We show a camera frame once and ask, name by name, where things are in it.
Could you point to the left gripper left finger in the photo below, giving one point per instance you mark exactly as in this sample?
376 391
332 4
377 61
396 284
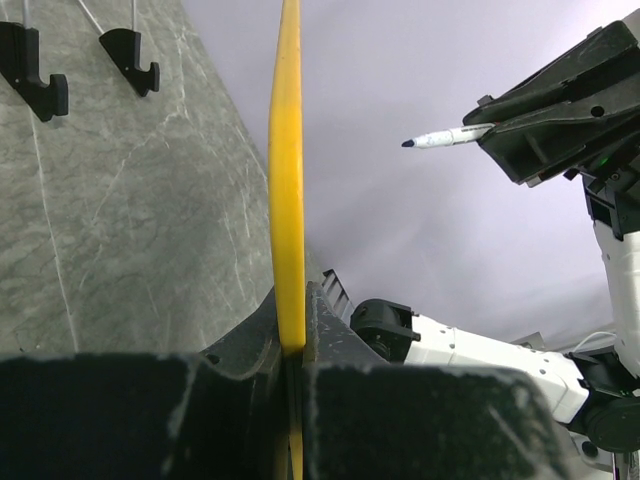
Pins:
215 414

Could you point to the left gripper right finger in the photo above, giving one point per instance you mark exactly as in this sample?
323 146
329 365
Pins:
365 418

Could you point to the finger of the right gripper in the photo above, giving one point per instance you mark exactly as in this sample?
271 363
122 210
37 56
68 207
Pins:
604 58
546 132

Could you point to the white blue whiteboard marker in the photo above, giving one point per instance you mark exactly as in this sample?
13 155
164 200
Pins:
449 137

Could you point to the yellow framed whiteboard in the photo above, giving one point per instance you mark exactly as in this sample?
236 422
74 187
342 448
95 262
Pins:
286 213

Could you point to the wire whiteboard easel stand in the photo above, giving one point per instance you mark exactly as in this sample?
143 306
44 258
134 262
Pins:
54 53

